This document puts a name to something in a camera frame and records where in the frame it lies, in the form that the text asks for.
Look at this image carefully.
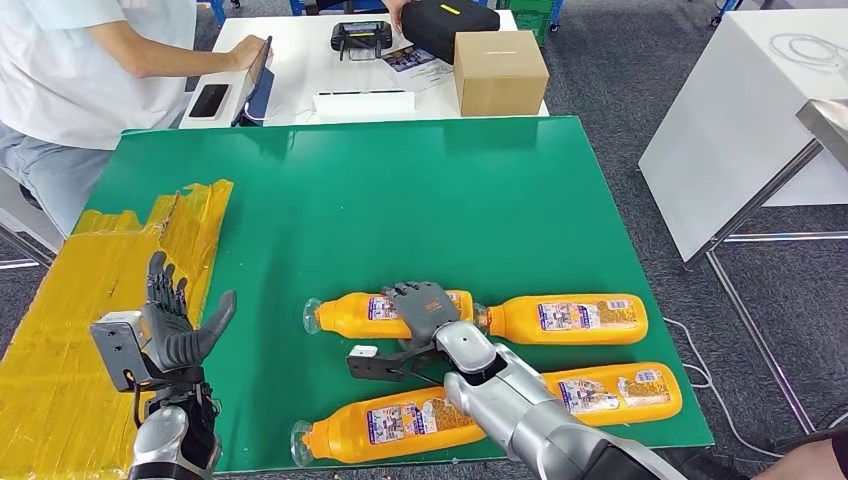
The person's left hand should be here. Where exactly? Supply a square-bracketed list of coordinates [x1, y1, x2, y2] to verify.
[225, 34, 273, 73]

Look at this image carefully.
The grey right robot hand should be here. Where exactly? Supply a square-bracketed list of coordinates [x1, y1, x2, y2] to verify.
[382, 281, 463, 352]

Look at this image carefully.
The person's hand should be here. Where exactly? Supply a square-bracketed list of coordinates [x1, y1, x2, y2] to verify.
[382, 0, 413, 31]

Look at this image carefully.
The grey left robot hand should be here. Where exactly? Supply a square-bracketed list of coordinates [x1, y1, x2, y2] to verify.
[140, 251, 238, 372]

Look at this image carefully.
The black zip case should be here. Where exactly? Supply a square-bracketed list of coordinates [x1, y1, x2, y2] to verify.
[400, 0, 501, 66]

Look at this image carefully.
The orange detergent bottle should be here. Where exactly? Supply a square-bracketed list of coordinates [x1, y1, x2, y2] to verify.
[541, 361, 684, 429]
[290, 386, 488, 468]
[302, 290, 477, 340]
[475, 293, 649, 347]

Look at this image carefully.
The black remote controller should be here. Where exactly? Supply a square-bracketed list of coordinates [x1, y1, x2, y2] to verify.
[329, 21, 394, 62]

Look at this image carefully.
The tablet with blue cover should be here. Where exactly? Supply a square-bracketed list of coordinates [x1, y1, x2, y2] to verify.
[231, 36, 276, 127]

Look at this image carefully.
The white desk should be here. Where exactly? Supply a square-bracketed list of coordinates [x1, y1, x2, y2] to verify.
[177, 9, 551, 130]

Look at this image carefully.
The printed booklet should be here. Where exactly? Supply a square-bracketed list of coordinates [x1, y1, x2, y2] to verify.
[382, 44, 456, 93]

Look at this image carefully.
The black smartphone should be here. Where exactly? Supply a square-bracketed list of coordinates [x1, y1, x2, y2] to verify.
[188, 83, 231, 121]

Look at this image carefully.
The green work table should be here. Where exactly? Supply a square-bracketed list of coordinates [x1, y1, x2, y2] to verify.
[79, 115, 715, 475]

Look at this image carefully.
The flat white box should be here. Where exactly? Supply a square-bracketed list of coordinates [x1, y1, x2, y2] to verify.
[312, 89, 417, 124]

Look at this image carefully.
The yellow taped cardboard sheet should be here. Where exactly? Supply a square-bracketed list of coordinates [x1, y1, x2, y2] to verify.
[0, 178, 234, 480]

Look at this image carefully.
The brown cardboard box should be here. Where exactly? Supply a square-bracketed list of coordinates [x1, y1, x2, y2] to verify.
[453, 30, 550, 119]

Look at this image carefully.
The green plastic crate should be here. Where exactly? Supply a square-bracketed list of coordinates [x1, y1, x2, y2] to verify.
[496, 0, 564, 48]

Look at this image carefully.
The person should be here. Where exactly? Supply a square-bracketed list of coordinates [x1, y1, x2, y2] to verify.
[682, 430, 848, 480]
[0, 0, 273, 240]

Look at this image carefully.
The blue metal rack leg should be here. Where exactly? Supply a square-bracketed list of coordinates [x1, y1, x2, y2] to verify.
[712, 0, 743, 28]

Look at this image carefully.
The large white table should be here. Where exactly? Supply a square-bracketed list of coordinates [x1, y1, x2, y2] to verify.
[637, 9, 848, 265]

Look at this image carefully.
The stainless steel table top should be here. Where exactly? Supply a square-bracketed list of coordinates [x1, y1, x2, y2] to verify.
[794, 99, 848, 174]

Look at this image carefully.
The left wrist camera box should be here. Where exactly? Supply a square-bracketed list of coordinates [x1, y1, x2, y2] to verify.
[89, 311, 154, 393]

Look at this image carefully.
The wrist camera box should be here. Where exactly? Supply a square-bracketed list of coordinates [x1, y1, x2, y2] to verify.
[89, 311, 154, 393]
[345, 344, 412, 384]

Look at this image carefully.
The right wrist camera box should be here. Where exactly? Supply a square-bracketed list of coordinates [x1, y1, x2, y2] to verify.
[345, 344, 412, 384]

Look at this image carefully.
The thin white power cable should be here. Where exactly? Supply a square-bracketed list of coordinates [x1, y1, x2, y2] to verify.
[662, 317, 786, 462]

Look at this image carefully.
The grey metal table frame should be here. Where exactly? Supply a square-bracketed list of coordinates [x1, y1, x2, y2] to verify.
[683, 139, 848, 437]

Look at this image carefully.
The coiled white cable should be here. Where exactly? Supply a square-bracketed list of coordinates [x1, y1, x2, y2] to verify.
[768, 33, 848, 74]

